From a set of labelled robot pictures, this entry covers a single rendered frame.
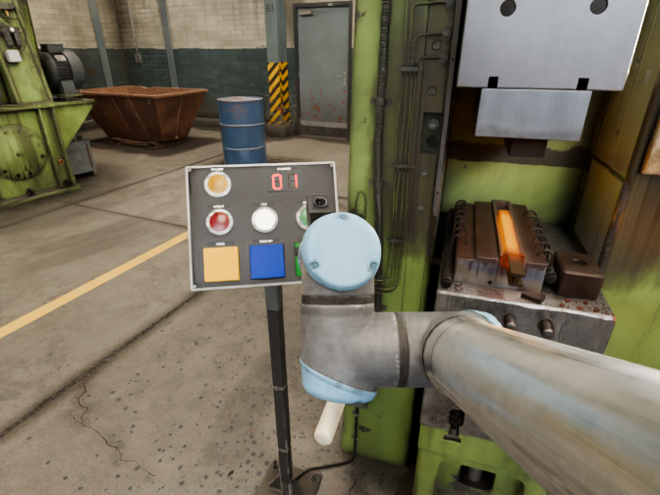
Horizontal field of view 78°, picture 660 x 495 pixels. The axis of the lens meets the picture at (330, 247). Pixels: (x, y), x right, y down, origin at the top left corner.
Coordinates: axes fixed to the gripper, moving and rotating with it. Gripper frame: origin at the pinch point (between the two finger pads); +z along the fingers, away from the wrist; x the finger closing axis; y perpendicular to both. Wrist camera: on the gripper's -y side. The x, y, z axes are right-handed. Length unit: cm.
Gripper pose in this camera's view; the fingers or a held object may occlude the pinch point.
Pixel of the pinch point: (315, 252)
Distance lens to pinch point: 82.6
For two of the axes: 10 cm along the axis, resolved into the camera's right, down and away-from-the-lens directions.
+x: 9.9, -0.6, 1.2
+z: -1.2, 0.8, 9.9
